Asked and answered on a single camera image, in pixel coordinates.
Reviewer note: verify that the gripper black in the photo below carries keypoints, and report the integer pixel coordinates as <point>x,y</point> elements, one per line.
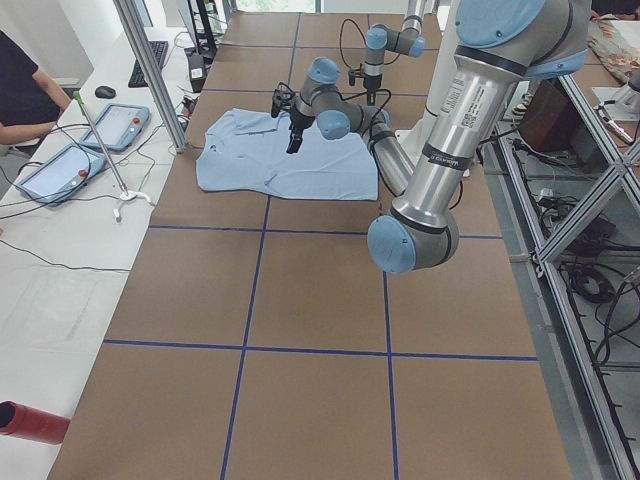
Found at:
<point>298,123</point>
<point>370,81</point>

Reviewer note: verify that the light blue t-shirt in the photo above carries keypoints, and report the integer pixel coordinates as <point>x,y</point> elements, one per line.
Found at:
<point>246,150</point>

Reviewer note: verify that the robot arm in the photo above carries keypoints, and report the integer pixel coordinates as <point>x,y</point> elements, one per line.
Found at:
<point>498,44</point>
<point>381,39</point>

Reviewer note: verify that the black box with label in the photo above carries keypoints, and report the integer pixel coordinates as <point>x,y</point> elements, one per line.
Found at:
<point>197,72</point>

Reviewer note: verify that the far teach pendant tablet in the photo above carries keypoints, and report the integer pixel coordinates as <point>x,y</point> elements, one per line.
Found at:
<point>119,124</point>

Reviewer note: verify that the teach pendant tablet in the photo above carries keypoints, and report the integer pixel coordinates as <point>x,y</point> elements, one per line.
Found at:
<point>62,175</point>
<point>119,124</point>

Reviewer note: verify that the thin rod stand green tip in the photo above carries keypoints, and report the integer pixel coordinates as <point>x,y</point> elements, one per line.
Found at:
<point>126,194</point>

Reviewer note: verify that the black computer mouse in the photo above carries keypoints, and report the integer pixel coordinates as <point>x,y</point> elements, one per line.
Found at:
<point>105,92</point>

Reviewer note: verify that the brown paper table cover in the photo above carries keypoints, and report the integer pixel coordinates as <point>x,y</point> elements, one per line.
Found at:
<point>256,339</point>

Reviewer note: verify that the near teach pendant tablet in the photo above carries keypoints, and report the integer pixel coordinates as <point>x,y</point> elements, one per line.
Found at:
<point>62,175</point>

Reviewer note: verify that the floral cloth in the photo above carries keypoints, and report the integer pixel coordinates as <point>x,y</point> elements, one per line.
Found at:
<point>616,45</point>

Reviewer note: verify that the person in black shirt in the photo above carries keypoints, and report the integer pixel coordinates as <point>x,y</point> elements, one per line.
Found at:
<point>31,101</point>

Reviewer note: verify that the red cylinder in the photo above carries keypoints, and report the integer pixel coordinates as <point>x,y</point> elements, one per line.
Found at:
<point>29,423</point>

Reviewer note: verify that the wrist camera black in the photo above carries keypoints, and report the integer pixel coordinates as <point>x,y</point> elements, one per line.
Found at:
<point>355,74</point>
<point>283,98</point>

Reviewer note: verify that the camera cable black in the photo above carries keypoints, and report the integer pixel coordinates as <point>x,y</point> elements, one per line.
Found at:
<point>351,43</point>
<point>380,107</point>

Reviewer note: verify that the aluminium frame post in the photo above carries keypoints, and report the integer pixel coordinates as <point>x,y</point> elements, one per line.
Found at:
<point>135,32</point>

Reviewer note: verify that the aluminium frame rack right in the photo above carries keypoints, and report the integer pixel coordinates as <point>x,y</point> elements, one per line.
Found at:
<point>564,167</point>

